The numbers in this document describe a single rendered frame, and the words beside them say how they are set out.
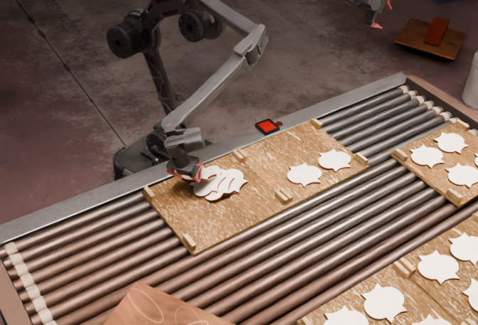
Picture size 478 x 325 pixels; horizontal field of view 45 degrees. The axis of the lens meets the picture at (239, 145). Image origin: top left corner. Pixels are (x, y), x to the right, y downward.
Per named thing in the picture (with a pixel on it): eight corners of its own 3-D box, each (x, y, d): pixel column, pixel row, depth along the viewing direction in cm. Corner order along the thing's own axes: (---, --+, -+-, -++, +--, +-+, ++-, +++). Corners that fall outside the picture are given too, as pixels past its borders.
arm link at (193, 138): (171, 131, 199) (163, 119, 192) (203, 123, 198) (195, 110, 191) (174, 161, 193) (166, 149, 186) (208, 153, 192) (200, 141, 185)
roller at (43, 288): (18, 298, 178) (16, 288, 175) (434, 112, 271) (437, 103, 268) (24, 309, 175) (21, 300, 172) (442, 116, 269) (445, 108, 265)
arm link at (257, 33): (278, 45, 208) (274, 26, 199) (252, 70, 205) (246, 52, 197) (197, -9, 229) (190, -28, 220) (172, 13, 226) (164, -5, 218)
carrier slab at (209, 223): (141, 193, 210) (141, 190, 209) (232, 155, 230) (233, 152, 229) (193, 257, 189) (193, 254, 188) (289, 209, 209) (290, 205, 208)
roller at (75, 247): (8, 276, 184) (5, 266, 181) (417, 100, 278) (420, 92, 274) (13, 286, 181) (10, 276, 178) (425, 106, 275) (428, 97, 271)
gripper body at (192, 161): (175, 155, 202) (168, 141, 196) (200, 160, 197) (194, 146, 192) (166, 169, 198) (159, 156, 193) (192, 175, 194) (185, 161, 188)
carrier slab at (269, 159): (233, 155, 230) (233, 151, 229) (310, 122, 250) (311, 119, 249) (289, 208, 209) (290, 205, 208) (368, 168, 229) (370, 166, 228)
